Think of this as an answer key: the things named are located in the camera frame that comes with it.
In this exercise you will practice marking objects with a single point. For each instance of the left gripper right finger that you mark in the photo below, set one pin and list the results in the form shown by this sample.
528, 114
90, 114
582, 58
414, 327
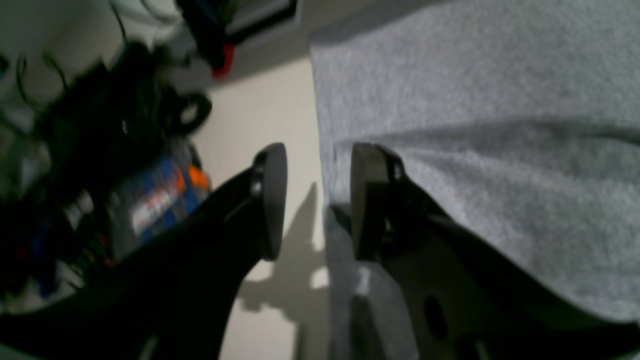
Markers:
466, 301

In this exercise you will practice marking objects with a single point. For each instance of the orange black clamp upper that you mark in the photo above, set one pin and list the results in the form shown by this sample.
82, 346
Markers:
154, 201

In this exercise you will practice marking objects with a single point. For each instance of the blue clamp right edge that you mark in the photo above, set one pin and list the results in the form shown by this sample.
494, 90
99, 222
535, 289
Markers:
207, 21

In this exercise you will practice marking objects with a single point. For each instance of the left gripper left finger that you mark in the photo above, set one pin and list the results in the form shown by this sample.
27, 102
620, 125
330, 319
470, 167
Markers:
179, 289

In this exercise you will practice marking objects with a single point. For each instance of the grey T-shirt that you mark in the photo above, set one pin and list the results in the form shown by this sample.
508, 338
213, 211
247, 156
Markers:
519, 117

